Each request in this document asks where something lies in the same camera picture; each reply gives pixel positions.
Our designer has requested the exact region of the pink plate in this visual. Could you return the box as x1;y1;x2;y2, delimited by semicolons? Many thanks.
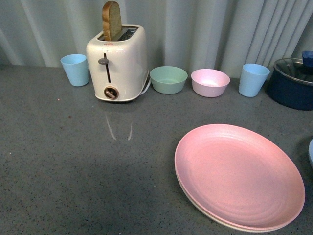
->
175;124;305;228

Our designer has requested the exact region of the light blue plate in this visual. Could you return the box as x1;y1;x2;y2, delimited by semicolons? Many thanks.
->
308;139;313;168

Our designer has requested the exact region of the green bowl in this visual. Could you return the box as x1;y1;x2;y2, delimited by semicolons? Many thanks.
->
150;66;188;94

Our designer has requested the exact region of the cream white toaster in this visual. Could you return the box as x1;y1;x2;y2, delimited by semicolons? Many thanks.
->
86;25;151;102

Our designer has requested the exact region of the pink bowl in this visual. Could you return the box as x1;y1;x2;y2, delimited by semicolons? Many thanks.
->
191;69;230;98

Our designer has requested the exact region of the left light blue cup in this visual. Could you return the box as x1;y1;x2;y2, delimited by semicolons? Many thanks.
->
60;54;89;87

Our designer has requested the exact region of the light blue cup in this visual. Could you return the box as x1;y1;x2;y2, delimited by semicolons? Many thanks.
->
239;64;270;97
60;54;89;87

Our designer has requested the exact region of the right light blue cup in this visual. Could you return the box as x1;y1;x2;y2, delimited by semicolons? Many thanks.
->
239;64;270;97

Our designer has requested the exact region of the slice of toast bread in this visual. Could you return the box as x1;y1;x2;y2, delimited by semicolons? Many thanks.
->
102;0;122;41

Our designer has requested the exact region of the dark blue pot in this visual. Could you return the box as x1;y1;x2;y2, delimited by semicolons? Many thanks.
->
266;68;313;111

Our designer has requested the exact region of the glass pot lid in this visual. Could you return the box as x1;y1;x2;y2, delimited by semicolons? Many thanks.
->
274;50;313;86

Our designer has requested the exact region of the beige plate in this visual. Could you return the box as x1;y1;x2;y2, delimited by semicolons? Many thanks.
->
176;170;299;233

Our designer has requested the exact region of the white toaster power cable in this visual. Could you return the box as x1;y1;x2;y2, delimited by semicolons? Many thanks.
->
138;75;152;97

